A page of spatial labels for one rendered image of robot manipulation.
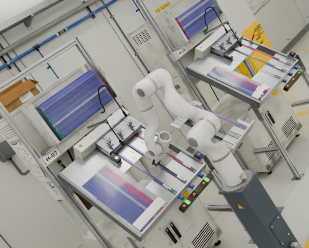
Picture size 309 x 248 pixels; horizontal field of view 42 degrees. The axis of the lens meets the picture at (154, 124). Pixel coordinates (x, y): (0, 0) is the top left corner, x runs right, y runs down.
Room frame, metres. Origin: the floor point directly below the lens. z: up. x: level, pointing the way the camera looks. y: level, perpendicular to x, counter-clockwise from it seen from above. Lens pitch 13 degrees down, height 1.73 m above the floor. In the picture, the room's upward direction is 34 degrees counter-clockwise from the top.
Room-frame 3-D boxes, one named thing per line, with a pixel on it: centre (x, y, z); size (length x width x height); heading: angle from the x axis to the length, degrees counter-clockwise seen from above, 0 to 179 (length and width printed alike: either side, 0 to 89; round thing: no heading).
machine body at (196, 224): (2.90, 0.50, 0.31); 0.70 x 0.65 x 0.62; 123
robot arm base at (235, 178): (2.11, -0.21, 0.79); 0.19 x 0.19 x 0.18
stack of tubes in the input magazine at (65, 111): (2.83, 0.38, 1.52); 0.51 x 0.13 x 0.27; 123
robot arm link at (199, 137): (2.09, -0.18, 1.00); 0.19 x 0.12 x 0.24; 126
